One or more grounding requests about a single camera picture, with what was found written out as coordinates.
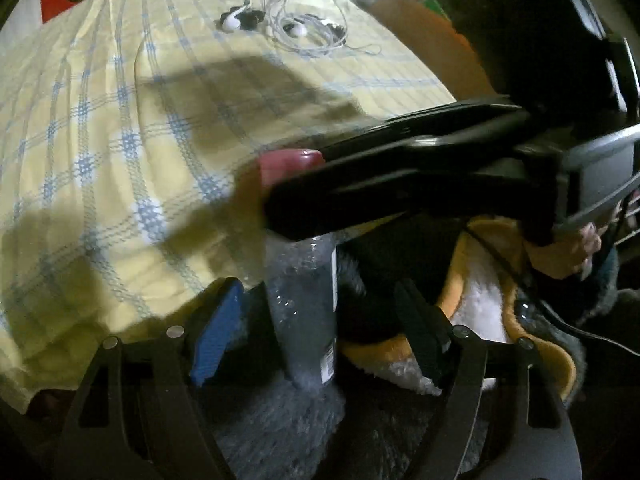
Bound small black gadget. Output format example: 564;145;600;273
217;0;266;33

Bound yellow checked tablecloth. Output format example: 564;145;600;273
0;0;458;411

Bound person's right hand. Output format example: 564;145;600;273
527;220;605;282

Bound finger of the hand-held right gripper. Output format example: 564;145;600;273
262;135;556;243
320;102;531;163

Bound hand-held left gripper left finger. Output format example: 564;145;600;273
52;277;246;480

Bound white earphones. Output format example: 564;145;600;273
260;0;383;58

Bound clear bottle with pink cap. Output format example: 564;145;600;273
257;149;343;390

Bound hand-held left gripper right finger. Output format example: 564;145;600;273
394;277;583;480

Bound orange-lined cardboard box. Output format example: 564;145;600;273
370;0;506;106

